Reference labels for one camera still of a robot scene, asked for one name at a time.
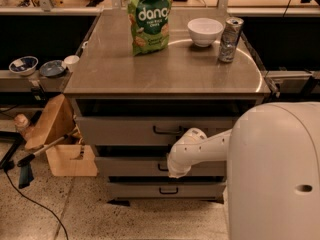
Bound grey drawer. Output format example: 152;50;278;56
76;117;236;146
95;157;226;177
107;183;226;199

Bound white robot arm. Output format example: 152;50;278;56
167;102;320;240

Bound grey drawer cabinet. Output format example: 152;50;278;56
63;8;272;207

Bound grey top drawer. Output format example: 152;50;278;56
76;117;236;146

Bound grey bottom drawer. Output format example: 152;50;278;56
107;183;226;199

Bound wooden board leaning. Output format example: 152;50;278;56
25;94;75;150

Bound small white cup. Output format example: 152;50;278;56
63;55;80;72

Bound green dang chips bag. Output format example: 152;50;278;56
124;0;173;56

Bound wooden box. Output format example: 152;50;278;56
46;145;98;177

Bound silver drink can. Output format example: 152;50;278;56
218;17;244;63

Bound blue grey plate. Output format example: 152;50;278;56
39;60;66;78

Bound blue white patterned bowl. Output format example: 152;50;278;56
9;56;38;76

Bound grabber tool with teal handle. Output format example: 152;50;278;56
17;128;78;189

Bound black floor cable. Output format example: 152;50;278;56
3;168;70;240

